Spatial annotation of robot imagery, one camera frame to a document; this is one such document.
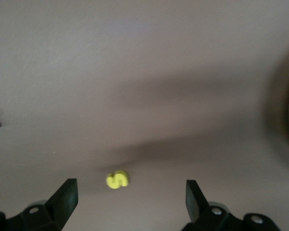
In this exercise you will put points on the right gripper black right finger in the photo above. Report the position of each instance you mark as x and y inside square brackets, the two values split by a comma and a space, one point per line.
[195, 203]

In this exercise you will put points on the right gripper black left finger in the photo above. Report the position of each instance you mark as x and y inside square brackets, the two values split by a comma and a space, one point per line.
[65, 201]

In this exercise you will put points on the yellow foam letter s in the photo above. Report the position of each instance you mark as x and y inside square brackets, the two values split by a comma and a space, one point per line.
[115, 183]

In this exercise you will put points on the brown table cover sheet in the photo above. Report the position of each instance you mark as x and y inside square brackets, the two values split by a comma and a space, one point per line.
[86, 60]

